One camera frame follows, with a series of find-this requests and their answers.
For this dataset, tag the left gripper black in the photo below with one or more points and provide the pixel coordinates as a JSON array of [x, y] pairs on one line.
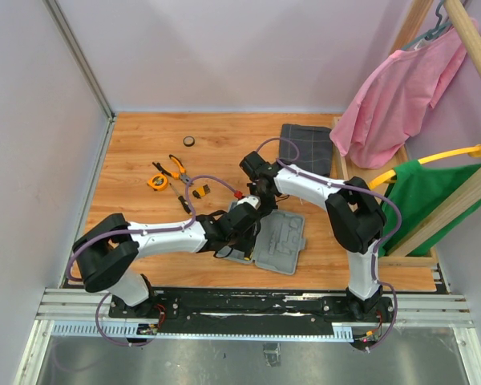
[[248, 245]]

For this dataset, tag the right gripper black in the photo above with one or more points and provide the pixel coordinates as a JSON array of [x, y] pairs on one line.
[[267, 208]]

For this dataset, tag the grey plastic tool case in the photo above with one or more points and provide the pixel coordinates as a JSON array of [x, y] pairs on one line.
[[278, 244]]

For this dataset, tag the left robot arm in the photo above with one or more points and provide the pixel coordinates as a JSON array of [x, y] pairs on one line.
[[105, 254]]

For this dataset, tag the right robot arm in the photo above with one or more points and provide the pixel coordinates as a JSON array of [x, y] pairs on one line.
[[355, 217]]

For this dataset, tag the hex key set orange holder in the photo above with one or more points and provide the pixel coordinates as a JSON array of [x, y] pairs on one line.
[[201, 191]]

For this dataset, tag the dark grey checked cloth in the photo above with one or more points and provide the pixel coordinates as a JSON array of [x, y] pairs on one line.
[[314, 145]]

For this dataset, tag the orange black pliers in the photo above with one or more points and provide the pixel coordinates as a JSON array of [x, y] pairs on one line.
[[180, 174]]

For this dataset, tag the yellow tape measure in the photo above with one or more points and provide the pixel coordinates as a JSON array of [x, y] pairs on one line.
[[159, 182]]

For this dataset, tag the pink shirt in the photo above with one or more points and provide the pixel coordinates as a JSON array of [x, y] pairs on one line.
[[391, 104]]

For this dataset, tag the green shirt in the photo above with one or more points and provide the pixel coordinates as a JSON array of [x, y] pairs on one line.
[[417, 192]]

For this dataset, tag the wooden clothes rack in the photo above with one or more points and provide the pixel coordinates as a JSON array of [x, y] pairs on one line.
[[470, 191]]

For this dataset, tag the yellow clothes hanger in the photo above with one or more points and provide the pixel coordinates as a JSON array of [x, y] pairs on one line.
[[473, 151]]

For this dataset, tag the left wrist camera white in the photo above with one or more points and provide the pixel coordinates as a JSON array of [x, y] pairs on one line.
[[252, 200]]

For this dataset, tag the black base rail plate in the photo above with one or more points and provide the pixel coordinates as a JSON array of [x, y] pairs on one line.
[[259, 312]]

